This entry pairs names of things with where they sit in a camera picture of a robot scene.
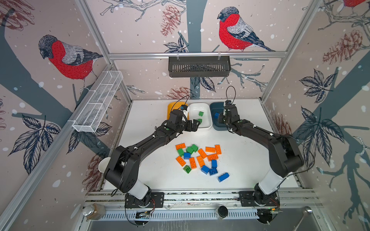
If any orange lego brick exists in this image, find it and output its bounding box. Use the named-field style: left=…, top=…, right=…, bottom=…
left=198, top=148, right=207, bottom=159
left=215, top=145, right=222, bottom=155
left=207, top=154, right=219, bottom=161
left=189, top=157, right=197, bottom=169
left=175, top=143, right=187, bottom=150
left=176, top=156, right=186, bottom=167

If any blue long lego brick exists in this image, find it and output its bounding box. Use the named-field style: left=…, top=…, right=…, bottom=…
left=217, top=173, right=229, bottom=182

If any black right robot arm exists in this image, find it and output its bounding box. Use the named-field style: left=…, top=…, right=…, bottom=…
left=218, top=100, right=304, bottom=206

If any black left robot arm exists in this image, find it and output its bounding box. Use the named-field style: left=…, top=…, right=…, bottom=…
left=104, top=109, right=200, bottom=206

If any white plastic bin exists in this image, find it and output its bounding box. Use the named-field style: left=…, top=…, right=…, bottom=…
left=188, top=103, right=213, bottom=131

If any yellow plastic bin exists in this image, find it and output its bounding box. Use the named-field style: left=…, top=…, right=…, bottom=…
left=167, top=102, right=188, bottom=119

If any dark teal plastic bin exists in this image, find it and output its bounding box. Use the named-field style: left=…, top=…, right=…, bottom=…
left=210, top=101, right=237, bottom=133

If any orange lego brick studs up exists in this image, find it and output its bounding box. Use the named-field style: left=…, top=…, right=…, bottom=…
left=196, top=156, right=205, bottom=168

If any orange lego brick upright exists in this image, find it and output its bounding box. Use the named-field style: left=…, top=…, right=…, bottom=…
left=189, top=157, right=197, bottom=169

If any green lego brick bottom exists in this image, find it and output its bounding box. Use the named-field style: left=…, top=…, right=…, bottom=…
left=183, top=165, right=192, bottom=174

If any blue lego brick low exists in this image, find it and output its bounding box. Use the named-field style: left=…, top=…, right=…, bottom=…
left=201, top=165, right=210, bottom=175

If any white ceramic mug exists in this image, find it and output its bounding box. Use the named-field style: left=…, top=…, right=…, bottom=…
left=98, top=157, right=111, bottom=173

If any glass jar with lid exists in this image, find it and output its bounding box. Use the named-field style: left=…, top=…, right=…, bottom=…
left=82, top=203, right=106, bottom=220

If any black hanging wire basket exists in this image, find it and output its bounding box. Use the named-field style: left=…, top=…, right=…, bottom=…
left=168, top=56, right=231, bottom=78

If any white wire mesh basket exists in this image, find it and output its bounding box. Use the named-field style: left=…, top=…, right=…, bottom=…
left=72, top=70, right=123, bottom=133

